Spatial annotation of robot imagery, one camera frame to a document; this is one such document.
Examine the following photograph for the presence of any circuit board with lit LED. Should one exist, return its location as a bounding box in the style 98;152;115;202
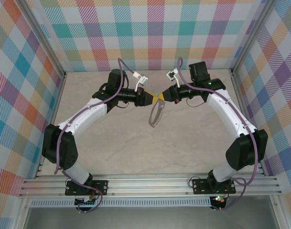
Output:
211;195;227;209

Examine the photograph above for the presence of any circuit board with green connector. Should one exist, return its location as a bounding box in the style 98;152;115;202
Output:
75;197;97;207

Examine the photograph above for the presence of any grey metal lower panel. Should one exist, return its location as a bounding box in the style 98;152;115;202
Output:
23;206;280;229

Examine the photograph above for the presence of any thin black right gripper cable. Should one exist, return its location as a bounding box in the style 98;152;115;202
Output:
186;96;206;108

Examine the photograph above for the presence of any aluminium side rail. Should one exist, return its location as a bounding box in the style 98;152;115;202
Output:
231;71;266;177
35;71;67;178

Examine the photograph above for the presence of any aluminium frame post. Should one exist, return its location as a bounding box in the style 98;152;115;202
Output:
20;0;67;81
230;0;277;77

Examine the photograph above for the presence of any aluminium mounting rail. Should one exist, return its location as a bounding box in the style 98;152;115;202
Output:
18;173;282;198

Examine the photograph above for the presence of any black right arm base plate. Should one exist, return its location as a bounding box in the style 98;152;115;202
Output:
192;177;237;195

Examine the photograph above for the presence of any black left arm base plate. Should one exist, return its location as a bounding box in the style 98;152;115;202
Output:
65;180;109;197

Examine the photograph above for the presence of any white slotted cable duct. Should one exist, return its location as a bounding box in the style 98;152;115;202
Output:
30;197;212;208

